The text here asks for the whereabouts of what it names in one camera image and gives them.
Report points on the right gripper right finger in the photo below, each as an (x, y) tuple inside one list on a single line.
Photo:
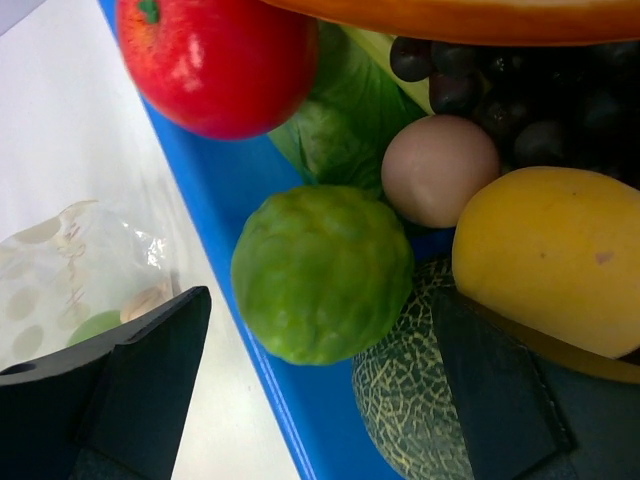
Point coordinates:
[(532, 407)]

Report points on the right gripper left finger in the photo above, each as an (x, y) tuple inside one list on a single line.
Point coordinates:
[(111, 407)]

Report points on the green pear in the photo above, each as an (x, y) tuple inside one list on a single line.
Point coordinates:
[(95, 325)]

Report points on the clear dotted zip bag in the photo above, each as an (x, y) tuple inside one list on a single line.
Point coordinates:
[(90, 258)]

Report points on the yellow lemon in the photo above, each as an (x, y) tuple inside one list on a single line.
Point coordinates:
[(555, 252)]

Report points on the beige garlic piece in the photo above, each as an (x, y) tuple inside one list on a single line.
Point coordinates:
[(146, 301)]

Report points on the netted green melon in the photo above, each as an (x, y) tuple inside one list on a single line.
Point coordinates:
[(402, 393)]

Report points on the bumpy green lime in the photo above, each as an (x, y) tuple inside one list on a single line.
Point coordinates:
[(321, 273)]

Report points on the pale pink egg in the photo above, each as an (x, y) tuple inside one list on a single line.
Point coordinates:
[(433, 167)]

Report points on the blue plastic bin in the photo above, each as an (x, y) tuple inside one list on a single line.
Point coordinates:
[(221, 184)]

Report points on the dark purple grapes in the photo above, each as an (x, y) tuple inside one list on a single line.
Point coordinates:
[(574, 107)]

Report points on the green lettuce leaf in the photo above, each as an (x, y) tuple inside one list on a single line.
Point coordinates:
[(339, 135)]

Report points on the red apple rear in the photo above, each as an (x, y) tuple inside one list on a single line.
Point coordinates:
[(226, 70)]

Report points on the orange papaya slice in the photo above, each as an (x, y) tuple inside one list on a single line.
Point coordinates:
[(492, 23)]

